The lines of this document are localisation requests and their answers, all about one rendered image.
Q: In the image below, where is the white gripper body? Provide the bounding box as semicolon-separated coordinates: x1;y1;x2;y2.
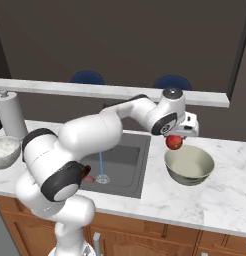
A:
167;112;200;138

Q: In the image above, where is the pale green bowl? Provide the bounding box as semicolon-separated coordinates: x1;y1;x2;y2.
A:
163;144;216;187

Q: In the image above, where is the grey sink basin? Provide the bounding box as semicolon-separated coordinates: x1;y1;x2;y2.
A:
77;129;152;200

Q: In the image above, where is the grey bowl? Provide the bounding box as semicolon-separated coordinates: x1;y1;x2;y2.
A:
0;135;22;171

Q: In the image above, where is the blue chair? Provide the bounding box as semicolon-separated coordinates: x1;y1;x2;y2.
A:
152;74;193;92
69;69;106;86

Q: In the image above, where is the blue water stream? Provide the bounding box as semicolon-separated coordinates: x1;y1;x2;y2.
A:
98;151;106;178

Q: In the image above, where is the dark brown onion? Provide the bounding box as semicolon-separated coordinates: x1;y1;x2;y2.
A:
81;164;92;178

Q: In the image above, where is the wooden drawer front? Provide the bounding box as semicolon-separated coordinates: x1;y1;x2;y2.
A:
90;211;200;242
196;229;246;256

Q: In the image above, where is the wooden cupboard door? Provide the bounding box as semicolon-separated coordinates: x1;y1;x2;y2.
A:
0;209;59;256
88;229;197;256

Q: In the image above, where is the white paper towel roll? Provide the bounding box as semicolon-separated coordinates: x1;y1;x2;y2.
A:
0;89;29;141

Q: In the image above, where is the silver cupboard handle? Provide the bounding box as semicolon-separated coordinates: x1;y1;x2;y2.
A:
92;232;102;256

